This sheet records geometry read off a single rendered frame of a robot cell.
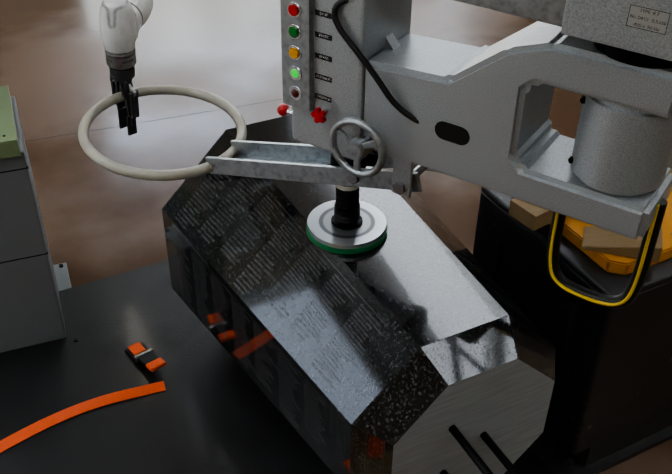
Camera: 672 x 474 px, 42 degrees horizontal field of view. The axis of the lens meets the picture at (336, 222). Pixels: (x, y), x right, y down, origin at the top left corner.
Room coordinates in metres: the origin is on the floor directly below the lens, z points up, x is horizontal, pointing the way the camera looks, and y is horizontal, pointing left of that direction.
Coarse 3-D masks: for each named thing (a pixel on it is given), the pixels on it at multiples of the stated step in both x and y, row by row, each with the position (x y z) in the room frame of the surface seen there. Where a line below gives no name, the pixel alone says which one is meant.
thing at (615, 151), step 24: (600, 120) 1.49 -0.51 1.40; (624, 120) 1.46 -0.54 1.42; (648, 120) 1.45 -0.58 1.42; (576, 144) 1.55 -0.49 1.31; (600, 144) 1.48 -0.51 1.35; (624, 144) 1.46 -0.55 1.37; (648, 144) 1.45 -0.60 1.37; (576, 168) 1.53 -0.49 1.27; (600, 168) 1.48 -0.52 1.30; (624, 168) 1.46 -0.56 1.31; (648, 168) 1.46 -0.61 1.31; (624, 192) 1.45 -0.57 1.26
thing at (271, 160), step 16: (240, 144) 2.17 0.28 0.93; (256, 144) 2.13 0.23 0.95; (272, 144) 2.10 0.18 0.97; (288, 144) 2.07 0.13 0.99; (304, 144) 2.05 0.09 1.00; (208, 160) 2.09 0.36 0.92; (224, 160) 2.06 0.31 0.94; (240, 160) 2.03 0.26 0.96; (256, 160) 2.00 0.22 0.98; (272, 160) 2.08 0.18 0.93; (288, 160) 2.06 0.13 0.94; (304, 160) 2.04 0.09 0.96; (320, 160) 2.01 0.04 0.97; (256, 176) 1.99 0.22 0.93; (272, 176) 1.97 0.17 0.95; (288, 176) 1.94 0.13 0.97; (304, 176) 1.91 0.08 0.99; (320, 176) 1.88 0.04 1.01; (336, 176) 1.85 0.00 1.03; (352, 176) 1.82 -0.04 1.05; (384, 176) 1.78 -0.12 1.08; (416, 176) 1.73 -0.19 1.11; (400, 192) 1.71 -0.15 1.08
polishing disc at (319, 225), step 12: (324, 204) 1.99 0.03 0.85; (360, 204) 1.99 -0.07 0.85; (312, 216) 1.93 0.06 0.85; (324, 216) 1.93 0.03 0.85; (372, 216) 1.93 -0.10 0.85; (384, 216) 1.93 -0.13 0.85; (312, 228) 1.87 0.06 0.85; (324, 228) 1.87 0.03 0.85; (336, 228) 1.87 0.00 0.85; (360, 228) 1.88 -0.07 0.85; (372, 228) 1.88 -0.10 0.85; (384, 228) 1.88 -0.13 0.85; (324, 240) 1.82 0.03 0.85; (336, 240) 1.82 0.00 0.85; (348, 240) 1.82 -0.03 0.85; (360, 240) 1.82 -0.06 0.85; (372, 240) 1.83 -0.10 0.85
